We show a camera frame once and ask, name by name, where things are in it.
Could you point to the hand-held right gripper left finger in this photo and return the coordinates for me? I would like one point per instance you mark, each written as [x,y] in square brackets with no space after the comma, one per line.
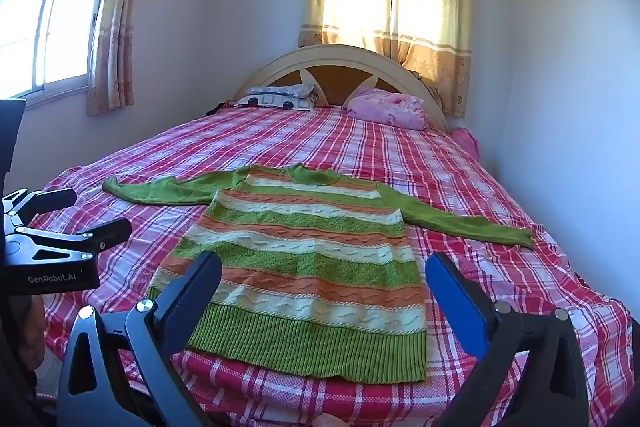
[197,279]

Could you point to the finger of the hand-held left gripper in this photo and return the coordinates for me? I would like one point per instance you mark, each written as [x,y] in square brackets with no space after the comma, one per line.
[75,239]
[45,201]

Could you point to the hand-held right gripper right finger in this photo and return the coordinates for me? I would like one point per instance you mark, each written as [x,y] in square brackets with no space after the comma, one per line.
[462,302]

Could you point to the green orange striped knit sweater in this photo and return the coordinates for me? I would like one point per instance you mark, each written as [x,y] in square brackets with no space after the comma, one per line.
[310,252]

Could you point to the pink cloth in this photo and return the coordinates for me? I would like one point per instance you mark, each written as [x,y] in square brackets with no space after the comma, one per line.
[466,141]

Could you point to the dark cloth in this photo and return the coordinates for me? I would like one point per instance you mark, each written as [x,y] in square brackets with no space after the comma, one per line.
[219,108]

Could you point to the red white plaid bed sheet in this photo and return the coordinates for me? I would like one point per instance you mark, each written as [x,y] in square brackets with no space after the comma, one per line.
[380,147]

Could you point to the white framed window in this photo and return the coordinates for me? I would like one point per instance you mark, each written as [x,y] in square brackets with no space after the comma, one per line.
[60,17]

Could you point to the beige patterned curtain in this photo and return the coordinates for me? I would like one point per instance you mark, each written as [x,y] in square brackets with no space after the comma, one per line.
[117,22]
[425,22]

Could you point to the white pillow with black dots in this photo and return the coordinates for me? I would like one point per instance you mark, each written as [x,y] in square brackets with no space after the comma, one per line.
[280,96]

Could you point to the pink floral pillow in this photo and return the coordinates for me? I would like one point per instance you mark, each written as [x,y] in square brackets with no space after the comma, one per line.
[387,108]

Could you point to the cream wooden bed headboard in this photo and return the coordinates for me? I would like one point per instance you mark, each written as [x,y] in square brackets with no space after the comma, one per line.
[345,67]

